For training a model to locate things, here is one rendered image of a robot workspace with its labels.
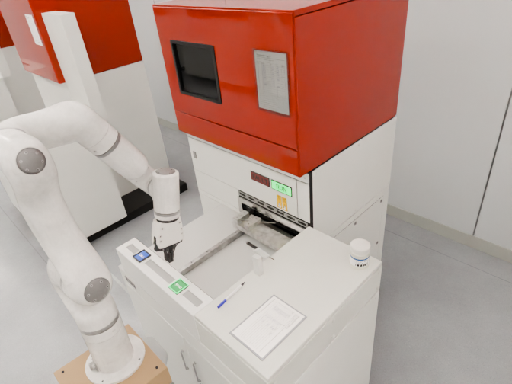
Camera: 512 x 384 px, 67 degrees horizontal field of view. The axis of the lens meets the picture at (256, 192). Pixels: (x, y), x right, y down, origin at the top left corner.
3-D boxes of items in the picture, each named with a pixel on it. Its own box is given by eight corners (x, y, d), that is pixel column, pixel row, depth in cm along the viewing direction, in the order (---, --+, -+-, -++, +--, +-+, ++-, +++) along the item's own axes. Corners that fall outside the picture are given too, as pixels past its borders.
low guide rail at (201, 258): (252, 224, 194) (251, 219, 192) (254, 226, 192) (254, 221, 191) (169, 281, 166) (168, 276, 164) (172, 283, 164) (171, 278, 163)
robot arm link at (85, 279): (97, 270, 120) (125, 293, 109) (61, 295, 113) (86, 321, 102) (23, 119, 93) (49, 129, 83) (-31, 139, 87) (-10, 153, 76)
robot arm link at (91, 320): (89, 342, 111) (60, 279, 99) (62, 312, 123) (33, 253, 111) (126, 316, 118) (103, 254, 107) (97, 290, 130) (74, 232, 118)
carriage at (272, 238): (244, 219, 193) (244, 213, 192) (301, 249, 170) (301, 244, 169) (232, 226, 189) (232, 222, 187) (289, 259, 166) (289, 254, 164)
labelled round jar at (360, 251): (356, 254, 148) (356, 235, 143) (372, 263, 143) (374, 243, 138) (345, 264, 144) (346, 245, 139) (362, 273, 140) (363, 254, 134)
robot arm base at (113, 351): (95, 398, 116) (75, 357, 107) (79, 356, 130) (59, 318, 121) (154, 362, 125) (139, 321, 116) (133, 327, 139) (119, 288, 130)
